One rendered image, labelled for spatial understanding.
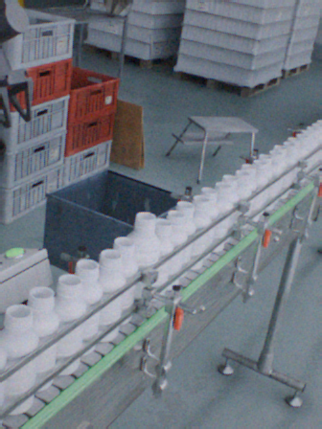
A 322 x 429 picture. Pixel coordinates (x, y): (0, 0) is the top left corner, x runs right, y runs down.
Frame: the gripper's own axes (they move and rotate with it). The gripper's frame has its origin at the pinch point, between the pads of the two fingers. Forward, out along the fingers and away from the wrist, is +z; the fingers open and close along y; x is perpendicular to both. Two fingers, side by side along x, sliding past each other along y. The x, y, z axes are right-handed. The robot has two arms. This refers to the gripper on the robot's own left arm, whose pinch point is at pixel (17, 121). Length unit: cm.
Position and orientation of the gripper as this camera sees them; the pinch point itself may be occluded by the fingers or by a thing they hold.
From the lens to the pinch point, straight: 132.5
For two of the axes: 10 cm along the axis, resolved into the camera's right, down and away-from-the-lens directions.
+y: 4.4, -3.3, 8.4
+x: -8.3, 2.1, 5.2
